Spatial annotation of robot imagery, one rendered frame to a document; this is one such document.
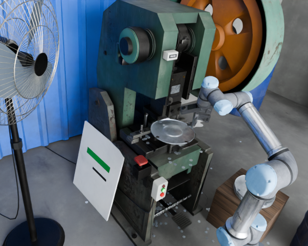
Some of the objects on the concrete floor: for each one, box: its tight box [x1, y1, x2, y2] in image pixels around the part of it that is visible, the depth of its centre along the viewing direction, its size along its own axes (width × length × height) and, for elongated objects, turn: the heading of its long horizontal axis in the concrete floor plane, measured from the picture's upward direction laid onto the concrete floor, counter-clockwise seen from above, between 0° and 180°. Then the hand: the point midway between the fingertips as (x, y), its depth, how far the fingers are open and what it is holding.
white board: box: [73, 121, 124, 221], centre depth 207 cm, size 14×50×59 cm, turn 32°
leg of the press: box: [88, 87, 160, 246], centre depth 195 cm, size 92×12×90 cm, turn 28°
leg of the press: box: [168, 138, 213, 216], centre depth 226 cm, size 92×12×90 cm, turn 28°
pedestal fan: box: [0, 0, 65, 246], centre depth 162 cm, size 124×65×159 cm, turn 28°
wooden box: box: [206, 168, 289, 243], centre depth 208 cm, size 40×38×35 cm
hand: (192, 125), depth 155 cm, fingers closed
